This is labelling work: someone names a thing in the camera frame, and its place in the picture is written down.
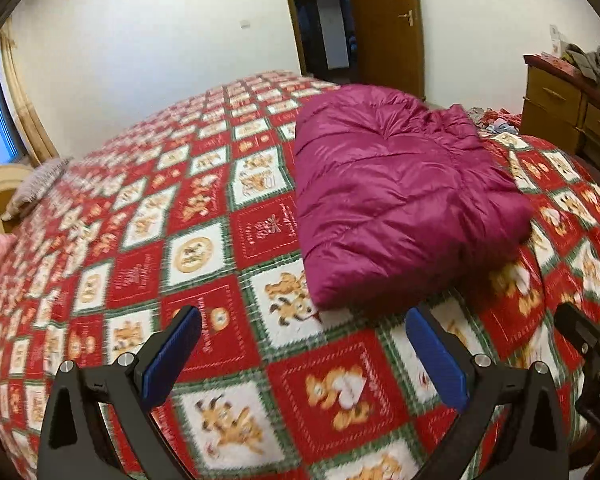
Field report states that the magenta puffer jacket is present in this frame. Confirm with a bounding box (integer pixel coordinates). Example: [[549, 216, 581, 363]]
[[294, 84, 532, 310]]

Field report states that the beige floral curtain right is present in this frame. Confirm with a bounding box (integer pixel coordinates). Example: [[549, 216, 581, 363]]
[[0, 18, 58, 167]]

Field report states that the clothes pile on floor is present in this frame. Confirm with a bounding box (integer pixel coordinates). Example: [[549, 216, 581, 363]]
[[467, 107, 522, 134]]

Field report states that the wooden dresser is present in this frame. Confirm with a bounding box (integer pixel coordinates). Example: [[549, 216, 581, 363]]
[[520, 54, 600, 172]]

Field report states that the red patterned bedspread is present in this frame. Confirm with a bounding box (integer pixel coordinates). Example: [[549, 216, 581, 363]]
[[0, 70, 600, 479]]

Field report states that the striped pillow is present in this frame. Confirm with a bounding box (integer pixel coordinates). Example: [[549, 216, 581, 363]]
[[1, 157, 72, 221]]

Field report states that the metal door handle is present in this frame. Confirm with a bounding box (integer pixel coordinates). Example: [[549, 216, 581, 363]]
[[399, 10, 414, 27]]

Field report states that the brown wooden door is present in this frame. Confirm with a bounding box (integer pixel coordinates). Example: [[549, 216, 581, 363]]
[[351, 0, 425, 99]]

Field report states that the clothes pile on dresser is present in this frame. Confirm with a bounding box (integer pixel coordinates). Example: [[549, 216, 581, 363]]
[[541, 44, 600, 88]]

